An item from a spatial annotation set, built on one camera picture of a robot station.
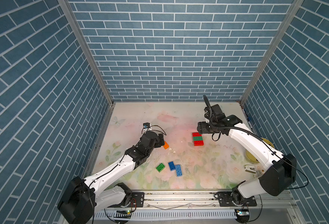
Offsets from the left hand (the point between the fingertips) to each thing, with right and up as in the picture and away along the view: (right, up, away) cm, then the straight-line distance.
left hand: (161, 136), depth 83 cm
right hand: (+25, +5, 0) cm, 26 cm away
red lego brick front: (+24, -6, +10) cm, 27 cm away
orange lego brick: (+2, -8, +10) cm, 14 cm away
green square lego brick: (-1, -19, +2) cm, 20 cm away
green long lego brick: (+24, -3, +12) cm, 27 cm away
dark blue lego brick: (+6, -19, +2) cm, 20 cm away
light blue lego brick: (+11, -21, +2) cm, 24 cm away
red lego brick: (+24, -1, +13) cm, 27 cm away
